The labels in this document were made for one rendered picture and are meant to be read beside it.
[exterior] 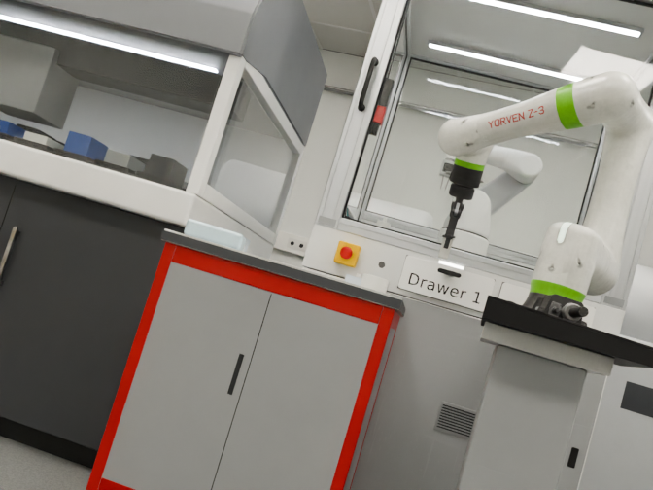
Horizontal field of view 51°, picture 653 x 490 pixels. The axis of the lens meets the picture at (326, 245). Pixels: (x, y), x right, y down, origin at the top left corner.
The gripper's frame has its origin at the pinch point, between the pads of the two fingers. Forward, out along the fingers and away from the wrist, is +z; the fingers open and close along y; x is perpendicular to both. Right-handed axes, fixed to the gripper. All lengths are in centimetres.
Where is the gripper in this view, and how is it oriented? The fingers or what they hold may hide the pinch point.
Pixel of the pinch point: (445, 247)
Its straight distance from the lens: 220.5
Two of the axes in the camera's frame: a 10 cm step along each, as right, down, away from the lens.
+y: -2.2, 2.0, -9.6
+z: -2.3, 9.4, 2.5
